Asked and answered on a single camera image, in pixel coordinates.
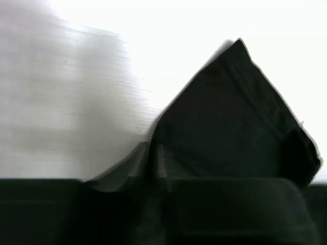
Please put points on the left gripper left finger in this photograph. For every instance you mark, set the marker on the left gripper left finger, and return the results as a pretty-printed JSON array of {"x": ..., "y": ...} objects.
[{"x": 115, "y": 198}]

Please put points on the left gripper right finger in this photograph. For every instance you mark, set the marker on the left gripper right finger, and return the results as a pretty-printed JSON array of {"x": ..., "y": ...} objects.
[{"x": 203, "y": 210}]

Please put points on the black t shirt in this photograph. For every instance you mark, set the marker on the black t shirt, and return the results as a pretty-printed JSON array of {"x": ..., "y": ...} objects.
[{"x": 231, "y": 122}]

